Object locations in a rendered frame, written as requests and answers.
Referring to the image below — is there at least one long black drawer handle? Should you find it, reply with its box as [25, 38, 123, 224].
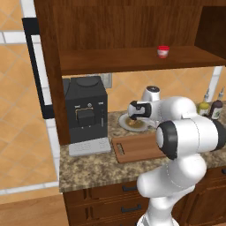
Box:
[120, 204, 143, 214]

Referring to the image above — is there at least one brown wooden cutting board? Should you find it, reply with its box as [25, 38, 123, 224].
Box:
[110, 133, 166, 164]

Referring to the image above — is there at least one white round plate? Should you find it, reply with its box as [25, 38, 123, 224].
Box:
[118, 112, 157, 132]

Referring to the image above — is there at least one black coffee machine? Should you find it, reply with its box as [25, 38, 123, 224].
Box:
[62, 75, 113, 157]

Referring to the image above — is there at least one wide wooden drawer front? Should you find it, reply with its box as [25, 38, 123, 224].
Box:
[87, 196, 150, 221]

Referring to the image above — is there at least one brown wooden cupboard door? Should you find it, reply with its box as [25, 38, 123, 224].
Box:
[179, 173, 226, 226]

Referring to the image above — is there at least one brown wooden open cabinet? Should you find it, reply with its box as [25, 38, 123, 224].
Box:
[34, 0, 226, 147]

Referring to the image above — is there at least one short black drawer handle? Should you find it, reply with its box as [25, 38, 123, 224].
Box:
[121, 185, 139, 192]

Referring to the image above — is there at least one grey wall outlet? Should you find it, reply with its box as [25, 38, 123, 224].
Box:
[101, 73, 113, 89]

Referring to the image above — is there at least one red-lidded jam jar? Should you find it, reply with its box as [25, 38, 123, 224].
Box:
[156, 45, 170, 59]

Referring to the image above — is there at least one black framed panel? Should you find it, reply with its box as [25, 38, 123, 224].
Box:
[21, 17, 56, 120]

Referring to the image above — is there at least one brown croissant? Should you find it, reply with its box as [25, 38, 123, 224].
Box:
[125, 117, 146, 129]

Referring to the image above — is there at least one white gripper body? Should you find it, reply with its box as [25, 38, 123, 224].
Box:
[127, 101, 139, 121]

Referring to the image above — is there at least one yellow oil bottle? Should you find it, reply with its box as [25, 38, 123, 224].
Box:
[197, 87, 211, 117]

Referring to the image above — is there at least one dark sauce bottle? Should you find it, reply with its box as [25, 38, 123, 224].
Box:
[210, 87, 225, 121]

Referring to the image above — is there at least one short wooden drawer front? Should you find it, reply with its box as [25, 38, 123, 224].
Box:
[87, 180, 139, 200]

